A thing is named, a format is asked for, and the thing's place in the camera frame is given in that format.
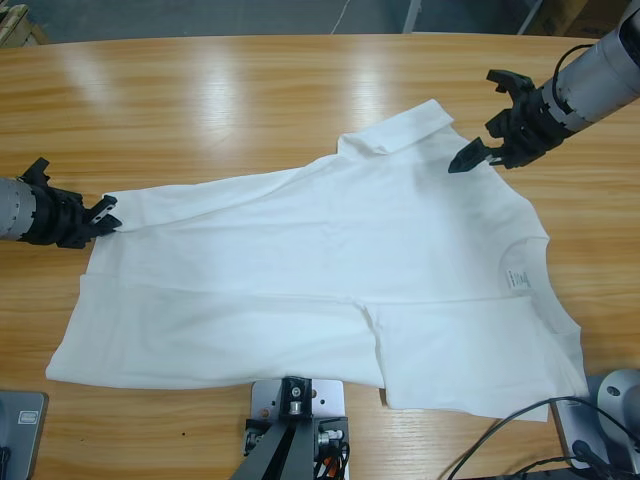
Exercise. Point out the cardboard box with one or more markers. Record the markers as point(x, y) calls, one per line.
point(575, 17)

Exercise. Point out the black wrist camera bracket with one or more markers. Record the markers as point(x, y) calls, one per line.
point(36, 171)
point(510, 80)

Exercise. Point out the white metal frame leg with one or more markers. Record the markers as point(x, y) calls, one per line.
point(531, 15)
point(414, 15)

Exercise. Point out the wooden crate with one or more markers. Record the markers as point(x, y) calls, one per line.
point(20, 20)

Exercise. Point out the orange clamp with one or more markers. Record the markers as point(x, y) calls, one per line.
point(327, 462)

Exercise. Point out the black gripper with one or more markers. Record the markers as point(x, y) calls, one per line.
point(530, 130)
point(60, 220)

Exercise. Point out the dark camera post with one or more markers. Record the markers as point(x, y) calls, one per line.
point(280, 450)

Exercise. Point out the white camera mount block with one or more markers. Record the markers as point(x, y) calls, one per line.
point(327, 400)

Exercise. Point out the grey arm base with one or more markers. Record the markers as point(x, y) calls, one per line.
point(620, 400)
point(22, 425)

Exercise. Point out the white t-shirt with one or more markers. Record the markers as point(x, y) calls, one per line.
point(300, 275)

